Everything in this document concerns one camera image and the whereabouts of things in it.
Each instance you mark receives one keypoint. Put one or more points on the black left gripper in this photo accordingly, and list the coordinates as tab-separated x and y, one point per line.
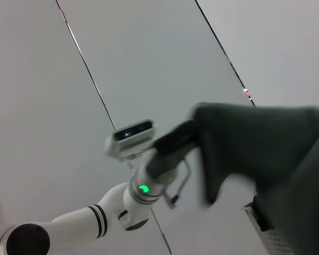
170	148

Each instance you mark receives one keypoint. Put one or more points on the dark green black-edged towel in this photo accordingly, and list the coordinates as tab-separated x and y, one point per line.
255	146

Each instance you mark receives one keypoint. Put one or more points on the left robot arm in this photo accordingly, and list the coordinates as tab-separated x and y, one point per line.
74	217

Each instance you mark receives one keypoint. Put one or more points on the grey-green perforated storage box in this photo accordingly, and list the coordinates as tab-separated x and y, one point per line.
275	240

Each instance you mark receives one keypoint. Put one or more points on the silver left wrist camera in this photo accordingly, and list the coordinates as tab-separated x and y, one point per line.
127	143

